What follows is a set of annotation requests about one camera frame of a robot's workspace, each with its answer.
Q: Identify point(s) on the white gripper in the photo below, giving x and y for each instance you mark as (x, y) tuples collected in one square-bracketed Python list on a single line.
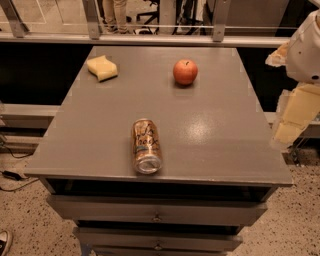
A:
[(304, 56)]

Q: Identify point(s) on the yellow sponge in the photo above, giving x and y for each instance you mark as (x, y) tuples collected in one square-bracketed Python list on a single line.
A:
[(102, 68)]

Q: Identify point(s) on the red apple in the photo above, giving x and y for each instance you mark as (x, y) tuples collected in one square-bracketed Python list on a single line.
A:
[(185, 71)]

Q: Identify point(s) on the grey drawer cabinet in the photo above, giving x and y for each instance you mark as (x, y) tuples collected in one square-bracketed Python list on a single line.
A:
[(170, 158)]

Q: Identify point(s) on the black office chair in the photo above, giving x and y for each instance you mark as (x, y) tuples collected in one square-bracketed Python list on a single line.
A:
[(148, 21)]

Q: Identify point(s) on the crushed soda can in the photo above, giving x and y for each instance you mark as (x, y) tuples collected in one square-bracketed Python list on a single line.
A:
[(146, 150)]

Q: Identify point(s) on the person legs in background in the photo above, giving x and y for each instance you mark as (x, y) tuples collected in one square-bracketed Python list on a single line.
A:
[(115, 15)]

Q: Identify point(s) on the drawer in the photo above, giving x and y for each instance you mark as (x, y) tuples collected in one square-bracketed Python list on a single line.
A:
[(156, 240), (159, 211)]

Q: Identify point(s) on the top drawer front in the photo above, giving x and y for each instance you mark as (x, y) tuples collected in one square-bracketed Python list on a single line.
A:
[(159, 211)]

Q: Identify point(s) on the metal railing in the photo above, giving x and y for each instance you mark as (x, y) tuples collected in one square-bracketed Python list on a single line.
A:
[(77, 22)]

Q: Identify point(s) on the shoe at bottom left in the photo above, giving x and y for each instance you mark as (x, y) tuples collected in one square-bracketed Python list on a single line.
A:
[(5, 242)]

